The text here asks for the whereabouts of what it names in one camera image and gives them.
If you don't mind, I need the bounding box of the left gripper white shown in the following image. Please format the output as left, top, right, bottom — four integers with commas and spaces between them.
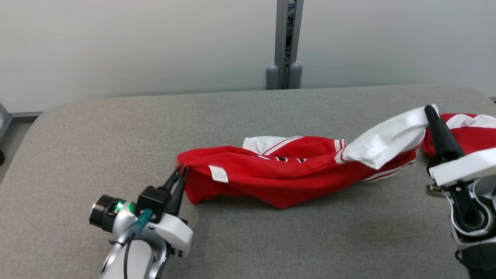
153, 166, 193, 258

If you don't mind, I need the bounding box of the red white basketball jersey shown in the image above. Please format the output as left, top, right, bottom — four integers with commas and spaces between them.
177, 105, 440, 210

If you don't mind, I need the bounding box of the grey metal post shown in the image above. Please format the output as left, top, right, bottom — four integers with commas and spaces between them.
266, 0, 304, 90

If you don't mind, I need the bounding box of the red shorts white stripe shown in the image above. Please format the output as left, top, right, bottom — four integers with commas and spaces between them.
422, 113, 496, 157

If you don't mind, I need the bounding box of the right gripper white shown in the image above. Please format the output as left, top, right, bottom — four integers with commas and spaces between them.
424, 105, 496, 188

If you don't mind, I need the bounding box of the left arm cable teal plug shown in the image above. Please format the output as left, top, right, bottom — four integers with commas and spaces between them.
123, 209, 153, 279

